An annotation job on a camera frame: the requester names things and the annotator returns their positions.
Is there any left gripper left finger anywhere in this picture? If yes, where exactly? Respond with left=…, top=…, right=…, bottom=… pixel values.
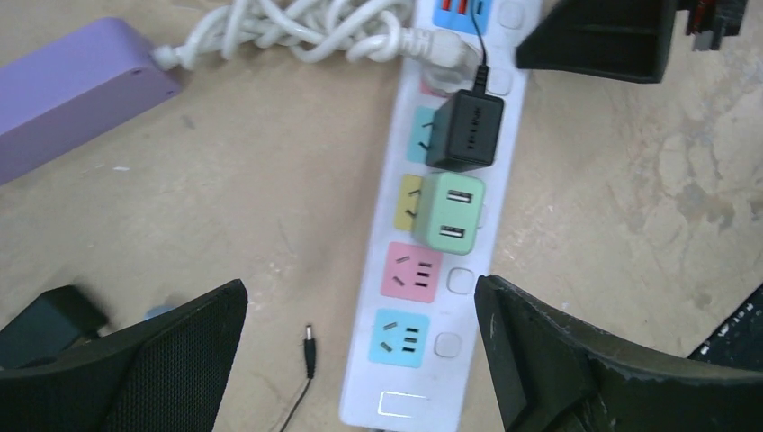
left=1, top=279, right=248, bottom=431

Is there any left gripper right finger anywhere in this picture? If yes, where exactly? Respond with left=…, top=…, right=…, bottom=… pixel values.
left=474, top=275, right=762, bottom=431

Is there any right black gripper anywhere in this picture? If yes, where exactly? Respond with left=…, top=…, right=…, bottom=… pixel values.
left=516, top=0, right=748, bottom=84

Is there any black plug adapter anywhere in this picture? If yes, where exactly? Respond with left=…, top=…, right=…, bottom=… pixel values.
left=1, top=284, right=109, bottom=369
left=426, top=1, right=505, bottom=172

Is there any white power strip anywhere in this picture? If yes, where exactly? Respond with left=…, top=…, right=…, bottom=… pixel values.
left=338, top=1, right=542, bottom=431

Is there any green usb charger plug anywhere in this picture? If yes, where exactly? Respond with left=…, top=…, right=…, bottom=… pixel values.
left=412, top=171, right=486, bottom=256

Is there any purple rectangular box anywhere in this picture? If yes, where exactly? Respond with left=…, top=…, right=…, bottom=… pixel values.
left=1, top=17, right=181, bottom=184

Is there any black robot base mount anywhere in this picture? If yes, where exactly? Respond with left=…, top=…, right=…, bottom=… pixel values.
left=687, top=285, right=762, bottom=372

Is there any white plug with cord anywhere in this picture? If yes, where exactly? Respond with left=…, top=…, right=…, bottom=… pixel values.
left=152, top=0, right=487, bottom=95

